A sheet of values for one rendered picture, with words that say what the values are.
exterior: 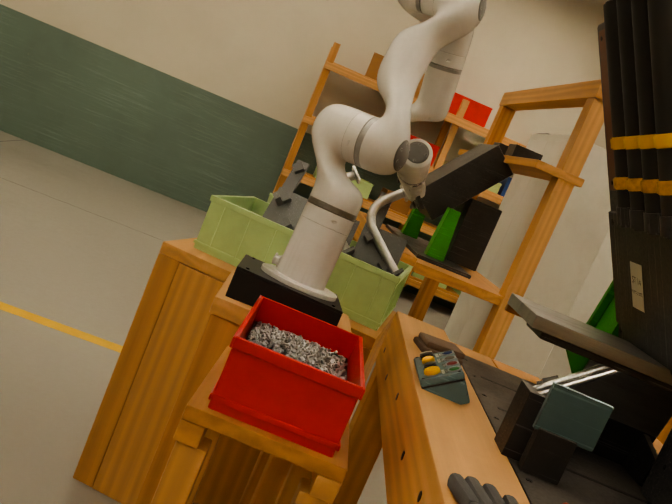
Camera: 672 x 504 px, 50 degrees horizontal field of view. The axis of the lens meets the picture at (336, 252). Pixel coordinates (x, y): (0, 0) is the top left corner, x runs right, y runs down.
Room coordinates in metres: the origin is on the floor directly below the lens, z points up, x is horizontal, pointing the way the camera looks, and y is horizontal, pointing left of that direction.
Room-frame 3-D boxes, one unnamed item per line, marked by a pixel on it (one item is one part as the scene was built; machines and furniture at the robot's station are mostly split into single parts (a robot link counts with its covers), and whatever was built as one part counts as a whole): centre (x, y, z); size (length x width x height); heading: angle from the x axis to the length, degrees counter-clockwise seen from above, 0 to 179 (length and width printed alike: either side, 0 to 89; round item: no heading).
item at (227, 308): (1.65, 0.05, 0.83); 0.32 x 0.32 x 0.04; 5
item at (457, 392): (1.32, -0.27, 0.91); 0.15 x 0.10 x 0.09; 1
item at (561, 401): (1.04, -0.42, 0.97); 0.10 x 0.02 x 0.14; 91
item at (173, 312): (2.26, 0.10, 0.39); 0.68 x 0.52 x 0.79; 81
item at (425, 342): (1.56, -0.29, 0.91); 0.10 x 0.08 x 0.03; 102
